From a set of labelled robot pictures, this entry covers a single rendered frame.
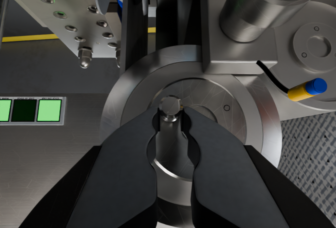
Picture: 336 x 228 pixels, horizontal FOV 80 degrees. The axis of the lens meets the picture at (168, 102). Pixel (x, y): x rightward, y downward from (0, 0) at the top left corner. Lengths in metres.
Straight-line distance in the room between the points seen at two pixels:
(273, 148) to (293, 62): 0.08
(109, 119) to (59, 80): 2.59
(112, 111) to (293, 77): 0.16
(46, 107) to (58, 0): 0.26
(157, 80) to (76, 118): 0.39
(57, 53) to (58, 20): 2.43
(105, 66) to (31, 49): 1.02
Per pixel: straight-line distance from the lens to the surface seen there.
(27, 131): 0.60
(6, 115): 0.62
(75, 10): 0.43
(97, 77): 2.52
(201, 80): 0.15
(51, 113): 0.56
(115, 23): 0.41
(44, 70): 2.91
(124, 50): 0.20
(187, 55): 0.18
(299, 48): 0.22
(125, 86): 0.17
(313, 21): 0.25
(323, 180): 0.33
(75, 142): 0.54
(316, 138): 0.33
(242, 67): 0.16
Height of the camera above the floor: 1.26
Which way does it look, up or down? 11 degrees down
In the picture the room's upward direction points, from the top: 180 degrees clockwise
